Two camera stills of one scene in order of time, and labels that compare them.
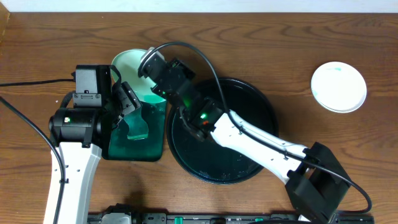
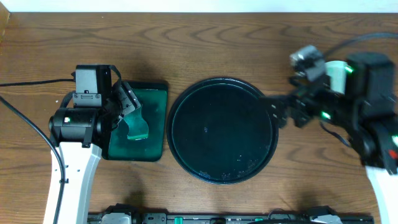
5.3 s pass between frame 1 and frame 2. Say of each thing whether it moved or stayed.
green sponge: stayed
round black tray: stayed
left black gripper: stayed
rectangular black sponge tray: stayed
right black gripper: moved
